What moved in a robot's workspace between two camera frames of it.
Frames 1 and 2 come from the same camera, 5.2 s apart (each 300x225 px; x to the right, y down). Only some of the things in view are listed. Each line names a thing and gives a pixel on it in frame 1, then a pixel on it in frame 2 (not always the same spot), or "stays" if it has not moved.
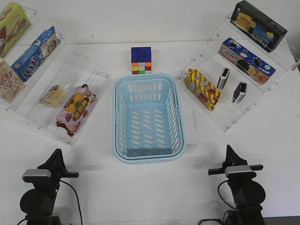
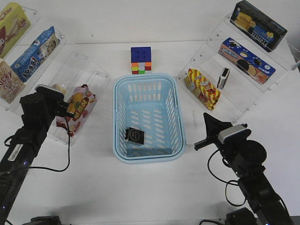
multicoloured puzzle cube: (141, 59) stays
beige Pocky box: (11, 85) stays
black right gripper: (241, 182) → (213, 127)
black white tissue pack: (239, 92) → (135, 135)
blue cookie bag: (32, 57) stays
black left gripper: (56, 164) → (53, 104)
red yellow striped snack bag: (201, 88) stays
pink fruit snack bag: (75, 109) stays
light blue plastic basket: (148, 125) stays
